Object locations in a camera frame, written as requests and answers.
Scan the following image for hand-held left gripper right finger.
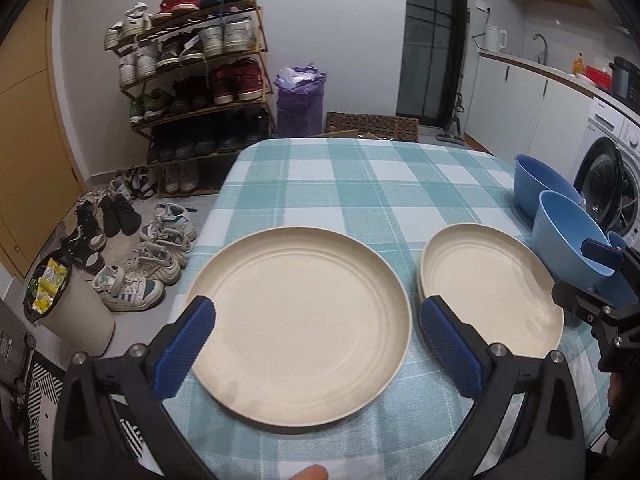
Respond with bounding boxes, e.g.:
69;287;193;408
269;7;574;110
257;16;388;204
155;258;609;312
420;295;588;480

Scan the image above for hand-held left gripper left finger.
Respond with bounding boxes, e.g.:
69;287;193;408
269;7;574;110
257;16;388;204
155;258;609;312
52;295;217;480

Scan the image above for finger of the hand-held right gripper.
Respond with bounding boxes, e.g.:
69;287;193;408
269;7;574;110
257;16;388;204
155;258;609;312
552;280;608;325
581;238;632;277

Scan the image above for cream round plate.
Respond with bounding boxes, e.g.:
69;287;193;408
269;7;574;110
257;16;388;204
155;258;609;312
184;226;413;428
417;224;565;366

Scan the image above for white trash bin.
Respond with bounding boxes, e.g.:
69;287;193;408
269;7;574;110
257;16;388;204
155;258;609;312
23;255;116;358

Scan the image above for pile of shoes on floor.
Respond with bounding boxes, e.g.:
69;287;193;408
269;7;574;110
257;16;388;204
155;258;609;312
60;167;198;313

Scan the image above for white washing machine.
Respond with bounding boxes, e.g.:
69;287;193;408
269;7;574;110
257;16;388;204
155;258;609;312
575;97;640;251

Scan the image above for black white patterned rug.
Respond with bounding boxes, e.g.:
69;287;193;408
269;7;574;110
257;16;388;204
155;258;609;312
20;350;151;466

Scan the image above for white base cabinets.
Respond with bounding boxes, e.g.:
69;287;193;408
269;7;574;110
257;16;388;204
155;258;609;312
465;52;596;181

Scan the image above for black pressure cooker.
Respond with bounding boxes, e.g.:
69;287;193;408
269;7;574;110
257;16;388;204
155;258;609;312
611;56;640;106

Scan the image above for red box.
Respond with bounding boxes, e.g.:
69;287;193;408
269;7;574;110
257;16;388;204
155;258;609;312
585;65;613;88

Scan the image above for grey stick vacuum cleaner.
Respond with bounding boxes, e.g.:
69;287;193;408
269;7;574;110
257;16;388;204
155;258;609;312
436;92;466;142

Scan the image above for teal checkered tablecloth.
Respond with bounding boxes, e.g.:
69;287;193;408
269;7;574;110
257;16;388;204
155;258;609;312
165;136;608;480

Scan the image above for white electric kettle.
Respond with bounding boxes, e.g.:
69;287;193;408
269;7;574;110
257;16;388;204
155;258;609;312
480;25;507;53

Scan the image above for brown circle-patterned box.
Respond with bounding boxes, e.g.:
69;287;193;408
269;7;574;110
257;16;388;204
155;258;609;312
325;111;420;142

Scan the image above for open cardboard box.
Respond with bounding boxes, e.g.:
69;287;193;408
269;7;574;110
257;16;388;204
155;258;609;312
306;130;396;142

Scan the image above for black framed glass door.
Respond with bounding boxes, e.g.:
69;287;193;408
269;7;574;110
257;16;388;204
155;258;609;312
395;0;468;128

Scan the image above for wooden door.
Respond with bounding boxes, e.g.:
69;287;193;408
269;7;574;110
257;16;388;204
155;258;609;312
0;0;86;281

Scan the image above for purple plastic bag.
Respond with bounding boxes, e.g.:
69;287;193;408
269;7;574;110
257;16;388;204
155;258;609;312
276;64;328;138

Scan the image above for wooden shoe rack with shoes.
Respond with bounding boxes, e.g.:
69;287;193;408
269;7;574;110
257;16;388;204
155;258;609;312
104;0;273;193

